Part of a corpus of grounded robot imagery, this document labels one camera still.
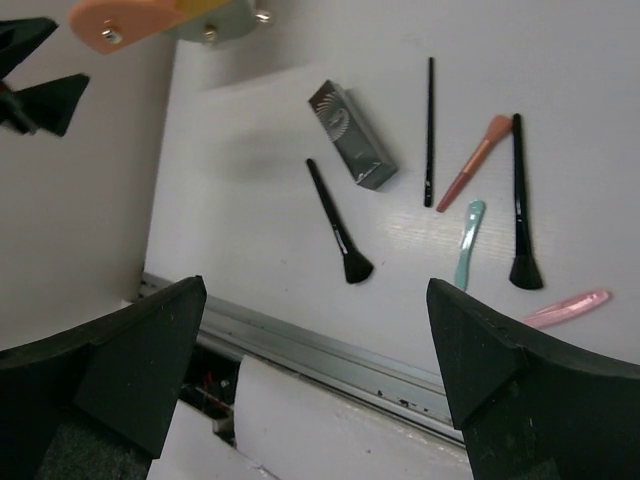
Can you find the peach top drawer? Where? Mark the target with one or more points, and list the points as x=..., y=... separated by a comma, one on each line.
x=108, y=26

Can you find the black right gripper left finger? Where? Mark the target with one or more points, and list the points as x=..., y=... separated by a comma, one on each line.
x=97, y=401

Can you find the thin black eyeliner brush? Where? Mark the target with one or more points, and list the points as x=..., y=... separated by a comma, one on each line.
x=428, y=183

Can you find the grey bottom drawer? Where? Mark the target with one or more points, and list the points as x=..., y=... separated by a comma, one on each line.
x=230, y=21

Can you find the teal spatula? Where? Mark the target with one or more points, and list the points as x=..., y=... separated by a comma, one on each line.
x=475, y=214

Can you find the white foam board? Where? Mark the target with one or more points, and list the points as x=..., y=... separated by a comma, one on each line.
x=289, y=428

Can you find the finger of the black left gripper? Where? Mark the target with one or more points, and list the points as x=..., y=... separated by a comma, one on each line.
x=51, y=105
x=20, y=38

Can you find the yellow drawer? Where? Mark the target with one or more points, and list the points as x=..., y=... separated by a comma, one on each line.
x=193, y=8

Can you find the black fan brush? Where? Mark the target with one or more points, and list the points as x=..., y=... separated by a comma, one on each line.
x=357, y=267
x=524, y=271

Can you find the pink makeup brush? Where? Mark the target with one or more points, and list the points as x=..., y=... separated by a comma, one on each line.
x=498, y=128

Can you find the aluminium rail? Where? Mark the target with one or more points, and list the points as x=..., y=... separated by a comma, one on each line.
x=406, y=392

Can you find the pink hair clip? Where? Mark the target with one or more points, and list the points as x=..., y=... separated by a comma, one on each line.
x=568, y=309

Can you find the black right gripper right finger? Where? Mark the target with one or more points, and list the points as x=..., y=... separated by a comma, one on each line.
x=530, y=406

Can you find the grey cosmetic box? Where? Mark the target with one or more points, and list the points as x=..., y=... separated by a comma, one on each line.
x=364, y=155

